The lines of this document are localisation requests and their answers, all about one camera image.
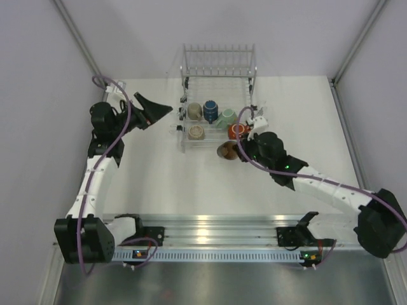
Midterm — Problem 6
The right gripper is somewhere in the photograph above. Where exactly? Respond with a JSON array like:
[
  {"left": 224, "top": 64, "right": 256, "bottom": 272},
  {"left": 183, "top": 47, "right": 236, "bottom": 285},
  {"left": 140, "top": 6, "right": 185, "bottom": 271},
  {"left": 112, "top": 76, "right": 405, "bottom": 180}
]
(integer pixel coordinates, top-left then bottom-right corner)
[{"left": 233, "top": 130, "right": 273, "bottom": 172}]

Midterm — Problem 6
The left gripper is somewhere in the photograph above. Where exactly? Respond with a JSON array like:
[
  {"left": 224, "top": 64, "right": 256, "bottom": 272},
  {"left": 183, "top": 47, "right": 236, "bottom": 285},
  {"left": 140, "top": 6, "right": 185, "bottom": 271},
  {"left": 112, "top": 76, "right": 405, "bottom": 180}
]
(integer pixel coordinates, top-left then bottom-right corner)
[{"left": 112, "top": 93, "right": 172, "bottom": 137}]

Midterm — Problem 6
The brown mug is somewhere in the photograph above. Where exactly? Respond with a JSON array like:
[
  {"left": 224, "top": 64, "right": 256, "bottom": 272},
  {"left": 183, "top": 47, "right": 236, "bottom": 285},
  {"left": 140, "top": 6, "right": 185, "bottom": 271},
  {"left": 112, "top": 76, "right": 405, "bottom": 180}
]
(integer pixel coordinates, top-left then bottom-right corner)
[{"left": 216, "top": 140, "right": 238, "bottom": 161}]

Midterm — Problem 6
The black and red mug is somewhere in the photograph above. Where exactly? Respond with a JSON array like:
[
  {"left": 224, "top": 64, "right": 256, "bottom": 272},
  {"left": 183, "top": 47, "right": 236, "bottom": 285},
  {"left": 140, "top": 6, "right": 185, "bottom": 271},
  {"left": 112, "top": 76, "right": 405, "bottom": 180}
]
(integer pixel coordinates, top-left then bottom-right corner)
[{"left": 228, "top": 123, "right": 251, "bottom": 140}]

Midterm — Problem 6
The teal green cup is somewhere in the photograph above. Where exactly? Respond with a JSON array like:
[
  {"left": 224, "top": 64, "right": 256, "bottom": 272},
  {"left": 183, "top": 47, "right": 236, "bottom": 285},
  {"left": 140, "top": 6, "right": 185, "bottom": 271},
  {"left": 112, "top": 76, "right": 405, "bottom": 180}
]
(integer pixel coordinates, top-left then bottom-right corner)
[{"left": 215, "top": 109, "right": 237, "bottom": 129}]

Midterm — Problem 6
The olive grey mug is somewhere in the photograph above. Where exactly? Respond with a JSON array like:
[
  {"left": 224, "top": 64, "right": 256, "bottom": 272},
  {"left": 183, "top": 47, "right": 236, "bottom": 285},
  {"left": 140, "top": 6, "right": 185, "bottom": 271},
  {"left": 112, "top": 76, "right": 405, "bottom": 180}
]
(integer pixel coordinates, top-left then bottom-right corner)
[{"left": 187, "top": 102, "right": 203, "bottom": 121}]

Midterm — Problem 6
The beige speckled cup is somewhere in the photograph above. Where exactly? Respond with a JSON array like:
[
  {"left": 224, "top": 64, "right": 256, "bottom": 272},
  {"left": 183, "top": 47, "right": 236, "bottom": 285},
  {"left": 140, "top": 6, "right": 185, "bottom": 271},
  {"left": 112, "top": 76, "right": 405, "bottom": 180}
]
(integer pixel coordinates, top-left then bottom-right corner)
[{"left": 188, "top": 125, "right": 205, "bottom": 140}]

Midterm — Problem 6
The dark blue mug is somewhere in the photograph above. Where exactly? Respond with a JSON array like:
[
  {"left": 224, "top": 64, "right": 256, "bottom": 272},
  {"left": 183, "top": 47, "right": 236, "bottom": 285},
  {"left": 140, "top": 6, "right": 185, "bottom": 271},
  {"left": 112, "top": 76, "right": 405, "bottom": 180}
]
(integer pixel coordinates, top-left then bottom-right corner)
[{"left": 203, "top": 100, "right": 219, "bottom": 124}]

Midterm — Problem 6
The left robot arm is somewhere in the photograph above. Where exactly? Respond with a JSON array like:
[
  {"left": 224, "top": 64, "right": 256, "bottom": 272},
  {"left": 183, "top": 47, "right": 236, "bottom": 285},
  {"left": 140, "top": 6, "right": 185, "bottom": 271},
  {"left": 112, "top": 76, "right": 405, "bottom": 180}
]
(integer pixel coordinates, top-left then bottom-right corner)
[{"left": 54, "top": 93, "right": 173, "bottom": 264}]

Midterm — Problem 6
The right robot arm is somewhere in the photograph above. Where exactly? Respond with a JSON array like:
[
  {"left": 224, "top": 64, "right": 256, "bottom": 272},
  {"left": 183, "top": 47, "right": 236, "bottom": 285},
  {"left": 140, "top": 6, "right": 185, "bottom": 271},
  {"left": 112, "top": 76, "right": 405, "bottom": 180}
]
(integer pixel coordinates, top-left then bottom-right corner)
[{"left": 236, "top": 132, "right": 406, "bottom": 259}]

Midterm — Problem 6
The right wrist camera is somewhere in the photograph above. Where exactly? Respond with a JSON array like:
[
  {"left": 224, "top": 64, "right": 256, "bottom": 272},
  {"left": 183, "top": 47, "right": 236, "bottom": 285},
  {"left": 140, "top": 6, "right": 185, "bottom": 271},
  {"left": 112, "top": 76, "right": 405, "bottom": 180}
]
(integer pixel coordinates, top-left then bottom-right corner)
[{"left": 247, "top": 116, "right": 269, "bottom": 140}]

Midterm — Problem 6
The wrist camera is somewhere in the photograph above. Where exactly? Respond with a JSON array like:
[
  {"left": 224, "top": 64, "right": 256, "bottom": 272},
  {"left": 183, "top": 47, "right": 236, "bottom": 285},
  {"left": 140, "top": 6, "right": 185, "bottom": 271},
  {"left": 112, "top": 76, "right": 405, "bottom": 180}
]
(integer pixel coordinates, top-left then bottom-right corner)
[
  {"left": 247, "top": 116, "right": 269, "bottom": 140},
  {"left": 105, "top": 81, "right": 126, "bottom": 100}
]

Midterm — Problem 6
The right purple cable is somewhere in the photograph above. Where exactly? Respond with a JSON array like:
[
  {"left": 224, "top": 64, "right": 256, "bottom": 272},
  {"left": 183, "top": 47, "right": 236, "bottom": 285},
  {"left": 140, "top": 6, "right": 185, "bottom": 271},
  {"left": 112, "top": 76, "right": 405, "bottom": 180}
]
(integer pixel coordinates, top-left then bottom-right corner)
[{"left": 235, "top": 106, "right": 407, "bottom": 271}]

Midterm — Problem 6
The purple cable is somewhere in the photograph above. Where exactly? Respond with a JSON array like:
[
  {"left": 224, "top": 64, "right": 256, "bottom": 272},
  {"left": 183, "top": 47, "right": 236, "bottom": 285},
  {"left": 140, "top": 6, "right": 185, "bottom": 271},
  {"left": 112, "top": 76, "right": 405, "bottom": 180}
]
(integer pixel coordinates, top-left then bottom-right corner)
[
  {"left": 76, "top": 75, "right": 158, "bottom": 276},
  {"left": 235, "top": 106, "right": 407, "bottom": 271}
]

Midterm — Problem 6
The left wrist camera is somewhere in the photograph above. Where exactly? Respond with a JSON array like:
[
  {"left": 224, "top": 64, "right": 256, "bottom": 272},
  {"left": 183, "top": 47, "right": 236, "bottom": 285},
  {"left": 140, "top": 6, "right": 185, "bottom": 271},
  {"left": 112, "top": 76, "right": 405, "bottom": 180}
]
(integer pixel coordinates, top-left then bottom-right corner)
[{"left": 105, "top": 81, "right": 126, "bottom": 100}]

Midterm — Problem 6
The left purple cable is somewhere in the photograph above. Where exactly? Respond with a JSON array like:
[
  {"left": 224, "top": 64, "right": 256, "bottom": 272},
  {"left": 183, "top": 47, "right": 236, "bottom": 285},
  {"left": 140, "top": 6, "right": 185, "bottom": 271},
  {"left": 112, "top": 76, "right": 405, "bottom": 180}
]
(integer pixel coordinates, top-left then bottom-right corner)
[{"left": 76, "top": 75, "right": 158, "bottom": 276}]

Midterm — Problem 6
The metal wire dish rack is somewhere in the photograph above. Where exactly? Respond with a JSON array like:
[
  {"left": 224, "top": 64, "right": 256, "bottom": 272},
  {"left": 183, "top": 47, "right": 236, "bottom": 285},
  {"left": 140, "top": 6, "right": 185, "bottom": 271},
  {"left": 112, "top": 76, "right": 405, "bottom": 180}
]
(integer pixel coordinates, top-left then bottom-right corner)
[{"left": 173, "top": 44, "right": 266, "bottom": 153}]

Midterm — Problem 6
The aluminium rail base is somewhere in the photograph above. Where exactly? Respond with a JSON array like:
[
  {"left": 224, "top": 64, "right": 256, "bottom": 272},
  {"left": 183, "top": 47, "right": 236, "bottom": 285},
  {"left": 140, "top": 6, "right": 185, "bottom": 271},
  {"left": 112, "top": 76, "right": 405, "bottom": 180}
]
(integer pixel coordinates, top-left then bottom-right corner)
[{"left": 101, "top": 214, "right": 360, "bottom": 248}]

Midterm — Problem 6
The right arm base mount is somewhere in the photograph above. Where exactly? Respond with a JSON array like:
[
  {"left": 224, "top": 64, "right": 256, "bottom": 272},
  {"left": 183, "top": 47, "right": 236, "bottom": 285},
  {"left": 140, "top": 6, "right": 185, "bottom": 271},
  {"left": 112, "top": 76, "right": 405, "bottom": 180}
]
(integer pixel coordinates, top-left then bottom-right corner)
[{"left": 276, "top": 226, "right": 318, "bottom": 248}]

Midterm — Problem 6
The left aluminium frame post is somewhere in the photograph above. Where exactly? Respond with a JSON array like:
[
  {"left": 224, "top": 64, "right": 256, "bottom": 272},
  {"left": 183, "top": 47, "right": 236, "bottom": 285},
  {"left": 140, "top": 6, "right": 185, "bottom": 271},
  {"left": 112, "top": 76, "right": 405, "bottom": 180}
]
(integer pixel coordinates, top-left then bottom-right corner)
[{"left": 52, "top": 0, "right": 111, "bottom": 92}]

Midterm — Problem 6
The aluminium frame post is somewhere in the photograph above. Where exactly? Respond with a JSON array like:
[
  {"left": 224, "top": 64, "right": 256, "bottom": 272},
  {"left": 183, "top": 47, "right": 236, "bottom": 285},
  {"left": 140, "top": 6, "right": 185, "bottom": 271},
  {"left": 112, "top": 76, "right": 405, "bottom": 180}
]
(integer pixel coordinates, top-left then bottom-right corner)
[
  {"left": 331, "top": 0, "right": 390, "bottom": 88},
  {"left": 52, "top": 0, "right": 111, "bottom": 92}
]

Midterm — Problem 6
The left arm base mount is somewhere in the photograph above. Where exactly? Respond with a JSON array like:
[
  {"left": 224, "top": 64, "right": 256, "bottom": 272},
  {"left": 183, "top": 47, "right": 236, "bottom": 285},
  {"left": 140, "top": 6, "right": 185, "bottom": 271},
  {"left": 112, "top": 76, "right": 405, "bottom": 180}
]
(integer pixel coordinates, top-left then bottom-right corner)
[{"left": 141, "top": 226, "right": 165, "bottom": 247}]

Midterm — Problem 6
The slotted cable duct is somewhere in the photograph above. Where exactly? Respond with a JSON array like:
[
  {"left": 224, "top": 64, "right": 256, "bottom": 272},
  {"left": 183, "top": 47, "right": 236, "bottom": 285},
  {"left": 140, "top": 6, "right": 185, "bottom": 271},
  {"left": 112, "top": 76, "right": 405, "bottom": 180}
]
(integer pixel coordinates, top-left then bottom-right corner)
[{"left": 111, "top": 247, "right": 303, "bottom": 262}]

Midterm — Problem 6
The right aluminium frame post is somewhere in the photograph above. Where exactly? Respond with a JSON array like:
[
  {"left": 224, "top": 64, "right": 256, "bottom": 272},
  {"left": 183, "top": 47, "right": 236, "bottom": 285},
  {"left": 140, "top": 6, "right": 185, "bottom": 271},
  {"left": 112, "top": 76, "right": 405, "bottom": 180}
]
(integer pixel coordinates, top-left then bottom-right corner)
[{"left": 331, "top": 0, "right": 390, "bottom": 88}]

